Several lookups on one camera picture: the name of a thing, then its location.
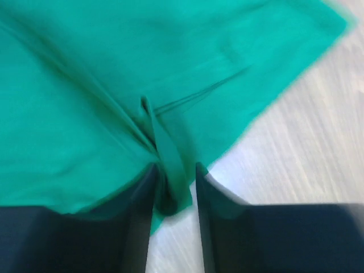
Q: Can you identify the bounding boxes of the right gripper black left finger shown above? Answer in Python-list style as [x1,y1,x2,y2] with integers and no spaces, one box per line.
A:
[1,164,158,273]

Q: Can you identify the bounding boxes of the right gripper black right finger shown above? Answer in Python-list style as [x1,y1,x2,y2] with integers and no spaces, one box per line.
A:
[196,164,363,272]

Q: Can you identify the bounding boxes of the green t shirt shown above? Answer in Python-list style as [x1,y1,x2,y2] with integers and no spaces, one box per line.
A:
[1,1,353,230]

